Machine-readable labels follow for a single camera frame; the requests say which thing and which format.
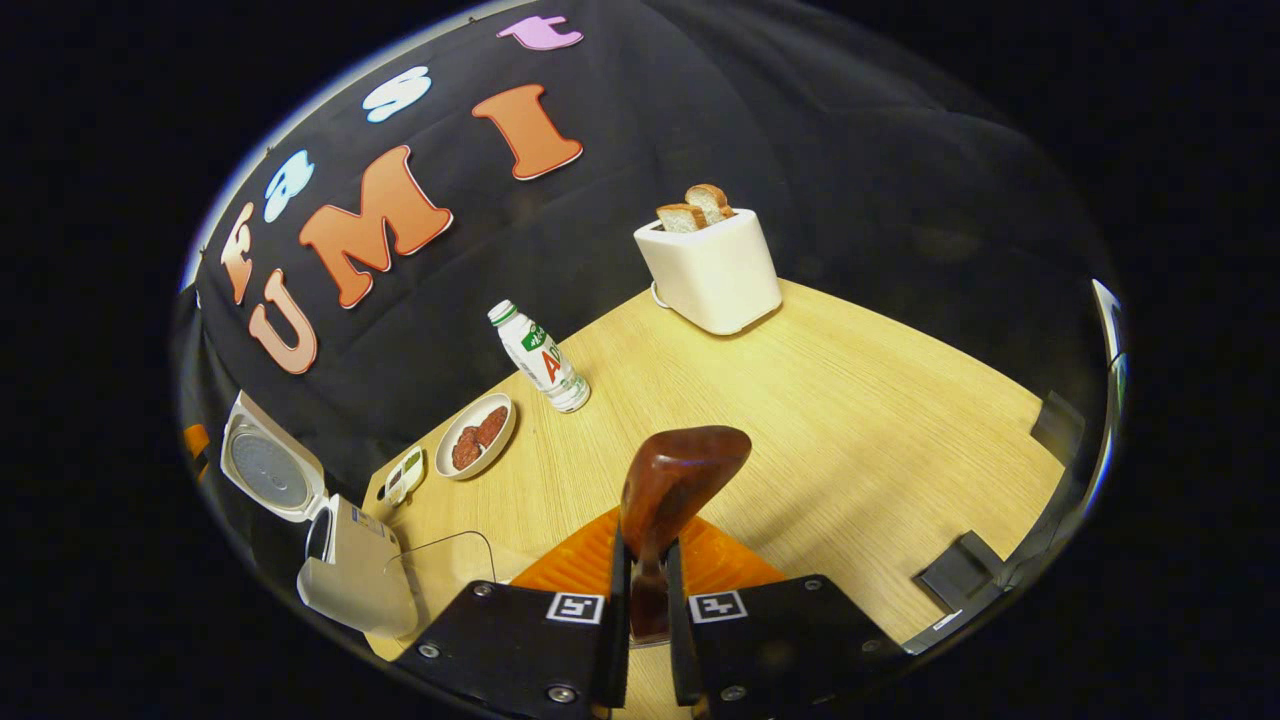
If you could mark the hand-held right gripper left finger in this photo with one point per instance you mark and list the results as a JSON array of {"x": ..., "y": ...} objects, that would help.
[{"x": 520, "y": 640}]

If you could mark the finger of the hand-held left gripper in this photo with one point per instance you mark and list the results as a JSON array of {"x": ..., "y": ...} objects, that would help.
[{"x": 197, "y": 442}]

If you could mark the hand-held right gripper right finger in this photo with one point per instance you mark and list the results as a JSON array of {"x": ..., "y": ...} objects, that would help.
[{"x": 780, "y": 640}]

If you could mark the clear rice container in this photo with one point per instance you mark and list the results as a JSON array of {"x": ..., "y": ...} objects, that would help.
[{"x": 440, "y": 565}]

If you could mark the white rice cooker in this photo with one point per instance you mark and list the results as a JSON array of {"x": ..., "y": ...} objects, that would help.
[{"x": 360, "y": 580}]

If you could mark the brown wooden spoon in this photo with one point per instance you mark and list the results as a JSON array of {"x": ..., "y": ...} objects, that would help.
[{"x": 680, "y": 470}]

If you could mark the white round plate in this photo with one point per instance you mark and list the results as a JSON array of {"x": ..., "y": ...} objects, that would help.
[{"x": 470, "y": 480}]

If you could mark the dark grey table clamp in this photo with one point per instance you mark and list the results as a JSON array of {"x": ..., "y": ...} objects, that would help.
[{"x": 960, "y": 572}]

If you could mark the brown meat piece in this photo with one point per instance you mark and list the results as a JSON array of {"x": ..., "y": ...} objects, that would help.
[
  {"x": 466, "y": 450},
  {"x": 491, "y": 426}
]

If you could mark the white divided sauce dish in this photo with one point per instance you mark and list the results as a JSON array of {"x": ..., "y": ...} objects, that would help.
[{"x": 405, "y": 478}]

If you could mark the white bottle with green label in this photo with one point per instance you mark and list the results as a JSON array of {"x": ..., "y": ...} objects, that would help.
[{"x": 540, "y": 360}]

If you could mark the white toaster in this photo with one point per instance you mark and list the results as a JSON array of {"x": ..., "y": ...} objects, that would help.
[{"x": 715, "y": 275}]

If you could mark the black backdrop cloth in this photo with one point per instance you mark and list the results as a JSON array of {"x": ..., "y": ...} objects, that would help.
[{"x": 700, "y": 120}]

